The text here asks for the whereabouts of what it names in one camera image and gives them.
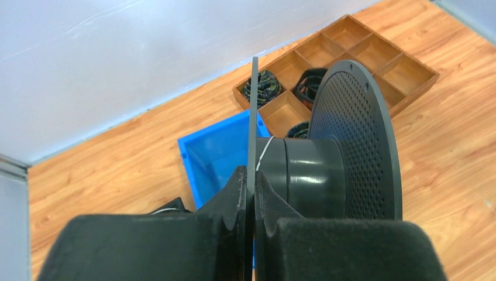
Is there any blue plastic bin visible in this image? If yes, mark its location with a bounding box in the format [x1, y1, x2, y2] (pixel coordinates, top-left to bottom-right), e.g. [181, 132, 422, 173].
[177, 110, 250, 209]

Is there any black plastic bin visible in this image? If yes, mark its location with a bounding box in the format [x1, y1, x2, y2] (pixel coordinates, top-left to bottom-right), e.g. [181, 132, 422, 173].
[150, 197, 191, 215]

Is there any rolled tie orange pattern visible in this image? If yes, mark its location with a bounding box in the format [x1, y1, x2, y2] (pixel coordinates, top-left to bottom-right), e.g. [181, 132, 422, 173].
[291, 67, 328, 110]

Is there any rolled tie yellow green front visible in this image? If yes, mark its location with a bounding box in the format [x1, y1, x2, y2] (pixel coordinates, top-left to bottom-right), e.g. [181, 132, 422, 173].
[285, 121, 309, 139]

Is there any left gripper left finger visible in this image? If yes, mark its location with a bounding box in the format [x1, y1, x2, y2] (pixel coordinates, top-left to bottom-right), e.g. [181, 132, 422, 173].
[38, 166, 248, 280]

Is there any dark grey cable spool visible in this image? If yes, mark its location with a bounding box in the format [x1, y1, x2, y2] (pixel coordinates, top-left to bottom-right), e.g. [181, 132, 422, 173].
[247, 60, 402, 269]

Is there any wooden compartment tray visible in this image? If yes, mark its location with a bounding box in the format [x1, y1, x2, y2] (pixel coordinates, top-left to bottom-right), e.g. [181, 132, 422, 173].
[259, 15, 439, 138]

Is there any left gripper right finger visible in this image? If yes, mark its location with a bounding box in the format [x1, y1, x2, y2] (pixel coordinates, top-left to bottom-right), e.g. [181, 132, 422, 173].
[254, 172, 447, 280]

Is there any white wire cable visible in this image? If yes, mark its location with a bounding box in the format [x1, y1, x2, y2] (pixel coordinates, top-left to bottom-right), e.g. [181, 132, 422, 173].
[254, 135, 276, 172]

